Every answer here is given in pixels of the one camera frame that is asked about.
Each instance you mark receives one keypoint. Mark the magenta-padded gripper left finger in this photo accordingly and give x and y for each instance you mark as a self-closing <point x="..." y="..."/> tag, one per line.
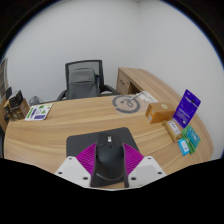
<point x="81" y="163"/>

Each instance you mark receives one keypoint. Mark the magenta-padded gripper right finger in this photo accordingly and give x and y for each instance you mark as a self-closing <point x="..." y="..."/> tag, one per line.
<point x="140" y="164"/>

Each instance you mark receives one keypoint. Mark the black computer mouse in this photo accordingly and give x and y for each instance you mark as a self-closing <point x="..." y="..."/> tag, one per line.
<point x="109" y="160"/>

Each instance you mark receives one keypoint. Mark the dark grey mouse pad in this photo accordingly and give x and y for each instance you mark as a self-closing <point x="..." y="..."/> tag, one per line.
<point x="80" y="141"/>

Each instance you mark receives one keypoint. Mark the slim tan box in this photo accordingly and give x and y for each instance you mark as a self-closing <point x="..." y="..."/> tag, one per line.
<point x="172" y="130"/>

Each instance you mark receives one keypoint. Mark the blue packet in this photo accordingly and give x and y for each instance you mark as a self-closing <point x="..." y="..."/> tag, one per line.
<point x="183" y="147"/>

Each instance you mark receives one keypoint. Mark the orange-brown cardboard box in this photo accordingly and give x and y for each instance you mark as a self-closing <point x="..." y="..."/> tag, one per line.
<point x="160" y="113"/>

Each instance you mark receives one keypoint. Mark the green packet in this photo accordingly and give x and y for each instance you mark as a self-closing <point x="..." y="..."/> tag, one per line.
<point x="192" y="137"/>

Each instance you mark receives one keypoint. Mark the white sheet with coloured prints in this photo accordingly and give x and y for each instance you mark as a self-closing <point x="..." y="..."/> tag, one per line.
<point x="39" y="111"/>

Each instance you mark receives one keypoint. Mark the white paper sheet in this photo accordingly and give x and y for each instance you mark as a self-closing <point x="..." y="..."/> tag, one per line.
<point x="149" y="96"/>

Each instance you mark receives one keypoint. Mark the purple package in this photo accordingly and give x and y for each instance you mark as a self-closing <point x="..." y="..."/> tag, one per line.
<point x="186" y="108"/>

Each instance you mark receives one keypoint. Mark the large dark brown box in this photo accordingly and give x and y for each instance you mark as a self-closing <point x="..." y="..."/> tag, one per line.
<point x="21" y="111"/>

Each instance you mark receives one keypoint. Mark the grey backpack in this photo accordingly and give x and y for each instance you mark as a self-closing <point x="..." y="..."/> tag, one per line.
<point x="83" y="83"/>

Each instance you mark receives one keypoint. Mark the wooden side desk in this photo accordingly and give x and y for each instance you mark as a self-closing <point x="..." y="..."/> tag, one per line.
<point x="146" y="80"/>

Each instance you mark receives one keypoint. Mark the small dark brown box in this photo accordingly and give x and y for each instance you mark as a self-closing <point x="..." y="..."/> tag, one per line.
<point x="6" y="113"/>

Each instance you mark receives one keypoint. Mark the black cardboard box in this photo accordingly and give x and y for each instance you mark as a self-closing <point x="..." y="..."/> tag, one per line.
<point x="16" y="99"/>

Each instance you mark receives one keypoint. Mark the black mesh office chair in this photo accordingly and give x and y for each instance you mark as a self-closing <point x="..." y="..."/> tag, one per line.
<point x="71" y="66"/>

